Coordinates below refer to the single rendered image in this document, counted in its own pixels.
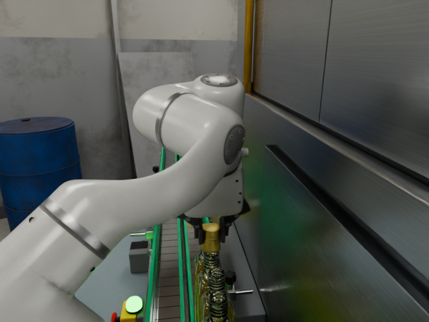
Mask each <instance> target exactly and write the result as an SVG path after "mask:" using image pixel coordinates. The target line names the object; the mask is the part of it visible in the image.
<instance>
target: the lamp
mask: <svg viewBox="0 0 429 322"><path fill-rule="evenodd" d="M142 308H143V306H142V300H141V298H139V297H138V296H132V297H130V298H129V299H128V300H127V302H126V311H127V313H129V314H137V313H139V312H140V311H141V310H142Z"/></svg>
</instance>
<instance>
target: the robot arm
mask: <svg viewBox="0 0 429 322"><path fill-rule="evenodd" d="M244 104H245V87H244V85H243V83H242V82H241V81H240V80H239V79H238V78H236V77H234V76H231V75H227V74H222V73H210V74H205V75H201V76H200V77H198V78H196V79H195V80H194V81H190V82H182V83H177V84H167V85H162V86H157V87H155V88H152V89H150V90H148V91H146V92H145V93H144V94H143V95H142V96H141V97H140V98H139V99H138V100H137V102H136V104H135V106H134V108H133V114H132V115H133V123H134V125H135V128H136V129H137V131H138V132H139V133H140V134H141V135H142V136H143V137H145V138H146V139H148V140H149V141H151V142H153V143H155V144H157V145H159V146H161V147H163V148H165V149H167V150H169V151H171V152H173V153H175V154H177V155H179V156H181V157H182V158H181V159H180V160H179V161H177V162H176V163H175V164H173V165H172V166H170V167H169V168H167V169H165V170H163V171H161V172H158V173H156V174H153V175H150V176H146V177H143V178H137V179H132V180H70V181H67V182H65V183H63V184H62V185H60V186H59V187H58V188H57V189H56V190H55V191H54V192H53V193H52V194H51V195H50V196H49V197H48V198H47V199H46V200H44V202H42V203H41V205H39V207H37V209H35V210H34V211H33V212H32V213H31V214H30V215H29V216H28V217H27V218H26V219H25V220H23V221H22V222H21V223H20V224H19V225H18V226H17V227H16V228H15V229H14V230H13V231H12V232H11V233H10V234H9V235H8V236H7V237H6V238H4V239H3V240H2V241H1V242H0V322H105V320H104V319H103V318H102V317H100V316H99V315H98V314H97V313H95V312H94V311H93V310H91V309H90V308H89V307H88V306H87V305H85V304H84V303H82V302H81V301H80V300H79V299H78V298H76V297H75V292H76V291H77V290H78V288H79V287H81V285H83V283H84V282H85V281H86V280H87V278H88V277H89V276H90V275H91V274H92V273H93V272H94V271H95V270H96V268H97V267H98V266H99V265H100V264H101V263H102V261H103V260H104V259H105V258H106V257H107V256H108V255H109V254H110V252H111V251H112V250H113V249H114V247H115V246H116V245H117V244H118V243H119V242H120V241H121V240H122V239H123V238H124V237H125V236H126V235H128V234H130V233H132V232H134V231H138V230H141V229H145V228H149V227H153V226H157V225H159V224H162V223H164V222H166V221H169V220H171V219H173V218H176V217H177V218H180V219H184V220H185V221H186V222H187V223H189V224H191V225H192V226H193V228H194V237H195V238H198V241H199V245H202V244H203V227H202V218H203V217H218V216H220V221H219V226H220V241H221V242H222V243H225V236H228V235H229V227H230V226H231V225H232V222H233V221H235V220H236V219H238V218H239V217H240V215H243V214H245V213H247V212H249V211H250V206H249V204H248V202H247V201H246V199H245V198H244V179H243V166H242V163H241V157H247V156H248V148H243V143H244V141H245V125H244V123H243V111H244Z"/></svg>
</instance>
